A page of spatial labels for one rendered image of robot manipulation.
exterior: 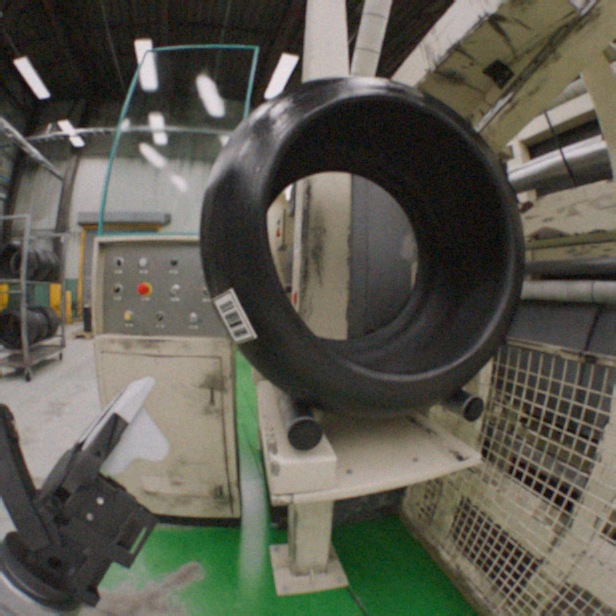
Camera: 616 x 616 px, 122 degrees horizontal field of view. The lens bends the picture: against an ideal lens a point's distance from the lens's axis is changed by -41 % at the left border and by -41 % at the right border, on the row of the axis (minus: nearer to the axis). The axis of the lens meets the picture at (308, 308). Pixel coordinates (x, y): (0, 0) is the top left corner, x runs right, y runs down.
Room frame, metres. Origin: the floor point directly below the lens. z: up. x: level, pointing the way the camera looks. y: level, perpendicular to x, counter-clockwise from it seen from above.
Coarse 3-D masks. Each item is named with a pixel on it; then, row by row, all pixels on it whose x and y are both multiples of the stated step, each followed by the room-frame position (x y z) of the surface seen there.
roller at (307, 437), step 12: (276, 396) 0.45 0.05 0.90; (288, 396) 0.41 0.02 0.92; (288, 408) 0.37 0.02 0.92; (300, 408) 0.36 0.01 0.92; (288, 420) 0.34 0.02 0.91; (300, 420) 0.33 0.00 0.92; (312, 420) 0.33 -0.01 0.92; (288, 432) 0.32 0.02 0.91; (300, 432) 0.32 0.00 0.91; (312, 432) 0.32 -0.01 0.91; (300, 444) 0.32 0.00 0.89; (312, 444) 0.32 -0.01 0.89
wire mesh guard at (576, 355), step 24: (576, 360) 0.34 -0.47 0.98; (600, 360) 0.29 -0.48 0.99; (504, 384) 0.51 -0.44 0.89; (480, 432) 0.56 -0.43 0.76; (504, 432) 0.48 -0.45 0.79; (432, 480) 0.70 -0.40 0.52; (480, 480) 0.51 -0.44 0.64; (552, 504) 0.30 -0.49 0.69; (432, 528) 0.63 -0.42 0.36; (528, 528) 0.33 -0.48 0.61; (456, 552) 0.50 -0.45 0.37; (456, 576) 0.45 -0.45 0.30; (480, 600) 0.33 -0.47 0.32; (504, 600) 0.28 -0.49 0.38
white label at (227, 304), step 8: (224, 296) 0.31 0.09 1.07; (232, 296) 0.31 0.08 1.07; (216, 304) 0.33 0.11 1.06; (224, 304) 0.32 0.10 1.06; (232, 304) 0.31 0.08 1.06; (224, 312) 0.32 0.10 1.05; (232, 312) 0.32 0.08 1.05; (240, 312) 0.31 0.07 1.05; (224, 320) 0.33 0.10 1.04; (232, 320) 0.32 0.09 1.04; (240, 320) 0.31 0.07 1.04; (232, 328) 0.33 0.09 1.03; (240, 328) 0.32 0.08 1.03; (248, 328) 0.31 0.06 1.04; (232, 336) 0.33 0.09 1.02; (240, 336) 0.32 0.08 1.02; (248, 336) 0.32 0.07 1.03
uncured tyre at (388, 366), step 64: (256, 128) 0.31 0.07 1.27; (320, 128) 0.52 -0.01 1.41; (384, 128) 0.52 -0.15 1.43; (448, 128) 0.37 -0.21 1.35; (256, 192) 0.30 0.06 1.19; (448, 192) 0.58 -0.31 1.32; (512, 192) 0.39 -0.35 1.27; (256, 256) 0.30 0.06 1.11; (448, 256) 0.64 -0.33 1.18; (512, 256) 0.39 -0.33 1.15; (256, 320) 0.31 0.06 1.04; (448, 320) 0.59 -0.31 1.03; (512, 320) 0.39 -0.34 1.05; (320, 384) 0.32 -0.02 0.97; (384, 384) 0.34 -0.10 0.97; (448, 384) 0.36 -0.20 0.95
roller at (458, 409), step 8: (464, 392) 0.41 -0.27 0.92; (448, 400) 0.43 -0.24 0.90; (456, 400) 0.41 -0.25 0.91; (464, 400) 0.39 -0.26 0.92; (472, 400) 0.38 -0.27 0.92; (480, 400) 0.38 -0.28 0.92; (448, 408) 0.42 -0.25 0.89; (456, 408) 0.40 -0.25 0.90; (464, 408) 0.39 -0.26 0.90; (472, 408) 0.38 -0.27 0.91; (480, 408) 0.38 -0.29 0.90; (464, 416) 0.38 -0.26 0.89; (472, 416) 0.38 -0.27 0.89; (480, 416) 0.38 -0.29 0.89
